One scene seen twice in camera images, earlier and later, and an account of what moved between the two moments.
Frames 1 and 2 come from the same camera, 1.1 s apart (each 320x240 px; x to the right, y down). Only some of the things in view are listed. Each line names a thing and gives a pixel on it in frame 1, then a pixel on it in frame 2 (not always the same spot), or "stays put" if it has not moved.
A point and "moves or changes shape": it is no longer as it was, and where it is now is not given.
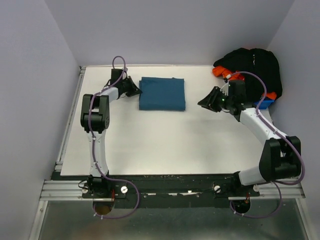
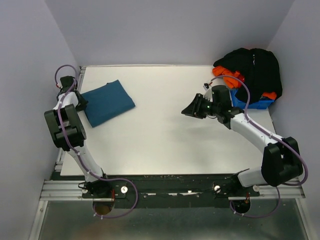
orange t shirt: [219, 71] stays put
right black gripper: [209, 101] -> [194, 109]
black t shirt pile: [262, 63] stays put
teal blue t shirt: [159, 93] moves or changes shape
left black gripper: [134, 89] -> [83, 104]
